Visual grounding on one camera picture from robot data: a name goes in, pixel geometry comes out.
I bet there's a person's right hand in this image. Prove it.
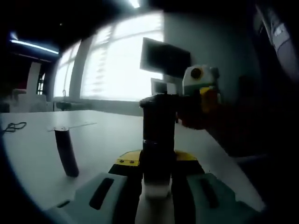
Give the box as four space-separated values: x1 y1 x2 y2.
178 105 225 130

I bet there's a black wall monitor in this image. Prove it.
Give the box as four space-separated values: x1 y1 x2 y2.
140 37 191 77

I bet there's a tall dark cosmetic bottle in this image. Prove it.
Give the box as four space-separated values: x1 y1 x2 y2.
142 106 176 199

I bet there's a black power cable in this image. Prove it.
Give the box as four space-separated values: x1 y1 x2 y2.
2 121 28 133

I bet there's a small grey cosmetic bottle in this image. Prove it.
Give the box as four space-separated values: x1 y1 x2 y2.
54 127 79 177

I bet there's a white chest device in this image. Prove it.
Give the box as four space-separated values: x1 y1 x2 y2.
256 4 295 77

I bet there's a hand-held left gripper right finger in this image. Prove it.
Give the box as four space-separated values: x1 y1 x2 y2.
171 151 264 224

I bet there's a white table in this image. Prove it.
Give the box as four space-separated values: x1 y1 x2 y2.
0 109 266 210

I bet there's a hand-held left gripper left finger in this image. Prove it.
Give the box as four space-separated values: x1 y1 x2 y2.
45 150 143 224

